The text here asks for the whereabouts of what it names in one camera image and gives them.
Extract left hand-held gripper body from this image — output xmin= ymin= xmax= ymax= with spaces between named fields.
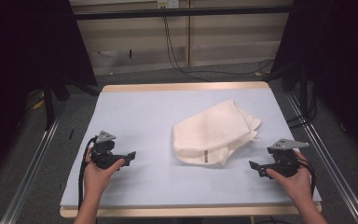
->
xmin=90 ymin=130 xmax=127 ymax=171

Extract light blue table mat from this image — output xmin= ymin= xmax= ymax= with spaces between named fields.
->
xmin=59 ymin=87 xmax=323 ymax=208

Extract black floor cable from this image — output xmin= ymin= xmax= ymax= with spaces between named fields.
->
xmin=162 ymin=16 xmax=211 ymax=83
xmin=164 ymin=16 xmax=276 ymax=77

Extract white wall outlet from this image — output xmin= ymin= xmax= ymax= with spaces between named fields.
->
xmin=157 ymin=0 xmax=181 ymax=9

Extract black metal stand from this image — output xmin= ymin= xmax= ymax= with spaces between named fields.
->
xmin=40 ymin=76 xmax=101 ymax=131
xmin=261 ymin=61 xmax=310 ymax=120

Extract yellow tape piece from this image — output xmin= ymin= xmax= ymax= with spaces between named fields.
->
xmin=32 ymin=98 xmax=47 ymax=111

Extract aluminium floor rail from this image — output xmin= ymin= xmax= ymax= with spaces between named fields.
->
xmin=0 ymin=114 xmax=62 ymax=224
xmin=284 ymin=92 xmax=358 ymax=224

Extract hand-held gripper black cable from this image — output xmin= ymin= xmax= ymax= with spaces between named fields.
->
xmin=76 ymin=135 xmax=99 ymax=213
xmin=296 ymin=158 xmax=318 ymax=198

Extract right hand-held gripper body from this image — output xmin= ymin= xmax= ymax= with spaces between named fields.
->
xmin=266 ymin=138 xmax=310 ymax=179

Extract person's left hand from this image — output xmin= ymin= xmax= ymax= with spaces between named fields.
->
xmin=83 ymin=147 xmax=126 ymax=200

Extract black horizontal bar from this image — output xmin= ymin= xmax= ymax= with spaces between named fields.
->
xmin=73 ymin=5 xmax=294 ymax=21

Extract left hand-held gripper black cable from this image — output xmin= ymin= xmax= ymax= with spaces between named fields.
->
xmin=76 ymin=135 xmax=99 ymax=213

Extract right hand-held gripper black cable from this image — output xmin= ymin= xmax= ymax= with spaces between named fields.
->
xmin=296 ymin=158 xmax=318 ymax=198

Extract black curtain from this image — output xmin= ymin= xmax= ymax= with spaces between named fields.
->
xmin=272 ymin=0 xmax=358 ymax=164
xmin=0 ymin=0 xmax=98 ymax=186

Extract white mesh laundry bag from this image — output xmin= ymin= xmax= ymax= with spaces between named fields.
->
xmin=172 ymin=99 xmax=262 ymax=167

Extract person's right hand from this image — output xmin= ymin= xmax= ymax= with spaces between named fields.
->
xmin=265 ymin=150 xmax=313 ymax=210

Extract wooden table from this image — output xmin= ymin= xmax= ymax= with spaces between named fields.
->
xmin=59 ymin=81 xmax=323 ymax=218

